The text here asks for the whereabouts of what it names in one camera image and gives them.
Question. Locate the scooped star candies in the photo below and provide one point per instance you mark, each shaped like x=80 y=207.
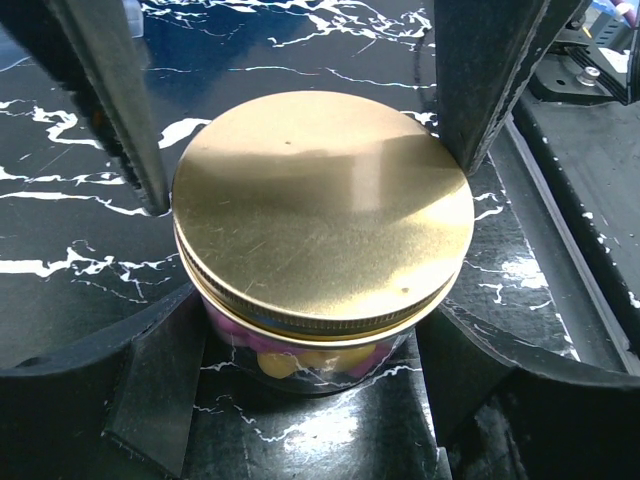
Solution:
x=282 y=361

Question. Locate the gold jar lid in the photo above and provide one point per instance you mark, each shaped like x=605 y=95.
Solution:
x=321 y=217

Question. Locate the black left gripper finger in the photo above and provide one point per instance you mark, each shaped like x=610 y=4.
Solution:
x=486 y=53
x=87 y=47

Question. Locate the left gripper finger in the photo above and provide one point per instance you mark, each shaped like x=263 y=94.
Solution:
x=116 y=404
x=503 y=408

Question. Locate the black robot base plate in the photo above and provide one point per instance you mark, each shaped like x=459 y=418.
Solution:
x=588 y=157

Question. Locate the clear plastic jar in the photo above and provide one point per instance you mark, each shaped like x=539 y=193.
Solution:
x=335 y=328

